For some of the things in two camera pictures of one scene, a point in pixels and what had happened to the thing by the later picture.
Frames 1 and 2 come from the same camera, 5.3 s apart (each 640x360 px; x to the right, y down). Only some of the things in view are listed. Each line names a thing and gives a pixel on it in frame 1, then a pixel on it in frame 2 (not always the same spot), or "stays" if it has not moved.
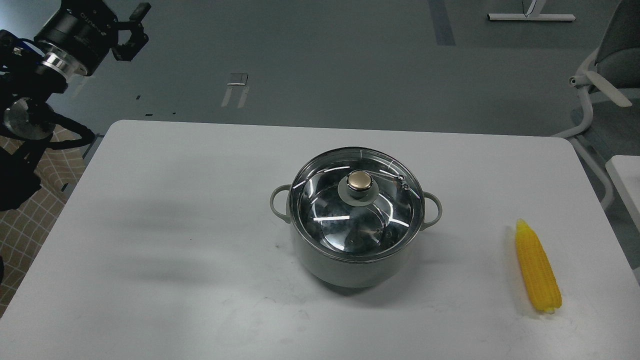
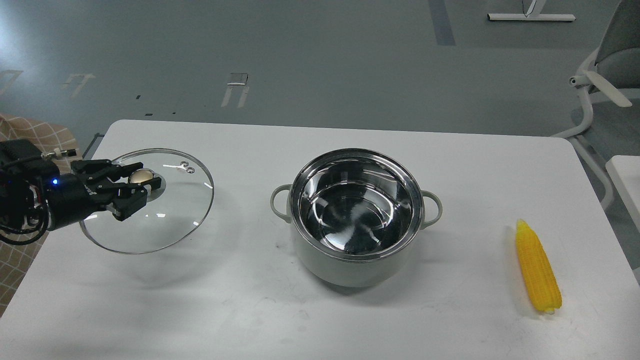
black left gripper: (77, 41) to (70, 200)
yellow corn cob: (543, 286) stays
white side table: (625, 171) stays
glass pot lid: (356, 204) to (174, 213)
